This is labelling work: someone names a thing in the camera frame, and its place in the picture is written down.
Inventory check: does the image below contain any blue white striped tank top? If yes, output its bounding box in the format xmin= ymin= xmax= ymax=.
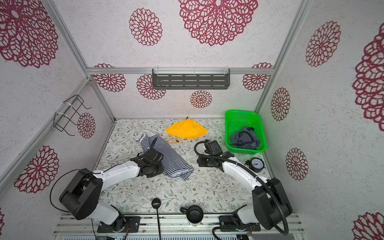
xmin=138 ymin=130 xmax=194 ymax=181

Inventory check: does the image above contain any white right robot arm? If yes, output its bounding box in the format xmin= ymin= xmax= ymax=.
xmin=194 ymin=140 xmax=293 ymax=236

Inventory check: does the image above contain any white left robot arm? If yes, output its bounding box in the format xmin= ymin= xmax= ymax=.
xmin=59 ymin=148 xmax=164 ymax=231

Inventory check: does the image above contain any grey tank top in basket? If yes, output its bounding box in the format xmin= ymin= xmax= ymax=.
xmin=230 ymin=126 xmax=261 ymax=150

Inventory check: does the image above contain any yellow bucket hat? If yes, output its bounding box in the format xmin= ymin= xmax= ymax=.
xmin=165 ymin=119 xmax=208 ymax=144

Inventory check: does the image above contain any green plastic basket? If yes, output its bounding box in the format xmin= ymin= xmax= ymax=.
xmin=225 ymin=110 xmax=267 ymax=155

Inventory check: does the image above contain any black ladle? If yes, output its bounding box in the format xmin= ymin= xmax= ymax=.
xmin=152 ymin=198 xmax=162 ymax=240

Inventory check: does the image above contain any black pressure gauge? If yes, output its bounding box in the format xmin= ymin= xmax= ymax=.
xmin=246 ymin=158 xmax=265 ymax=173

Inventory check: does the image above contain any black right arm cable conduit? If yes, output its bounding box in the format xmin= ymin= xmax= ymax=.
xmin=193 ymin=140 xmax=290 ymax=236

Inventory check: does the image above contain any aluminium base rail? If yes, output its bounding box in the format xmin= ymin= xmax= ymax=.
xmin=50 ymin=214 xmax=306 ymax=240

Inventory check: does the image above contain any grey wall shelf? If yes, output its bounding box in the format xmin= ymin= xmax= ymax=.
xmin=152 ymin=69 xmax=231 ymax=90

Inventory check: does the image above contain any black wire wall rack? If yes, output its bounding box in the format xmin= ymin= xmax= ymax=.
xmin=53 ymin=95 xmax=91 ymax=137

